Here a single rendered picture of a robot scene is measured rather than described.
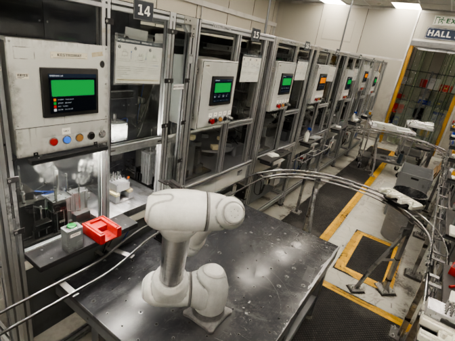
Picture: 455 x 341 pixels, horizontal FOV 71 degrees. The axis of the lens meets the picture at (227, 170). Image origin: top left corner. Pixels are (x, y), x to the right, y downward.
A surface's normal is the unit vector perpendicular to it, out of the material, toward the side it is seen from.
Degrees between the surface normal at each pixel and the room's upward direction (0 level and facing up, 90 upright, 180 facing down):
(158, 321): 0
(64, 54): 90
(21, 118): 90
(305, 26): 90
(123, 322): 0
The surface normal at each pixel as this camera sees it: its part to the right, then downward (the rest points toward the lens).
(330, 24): -0.57, 0.23
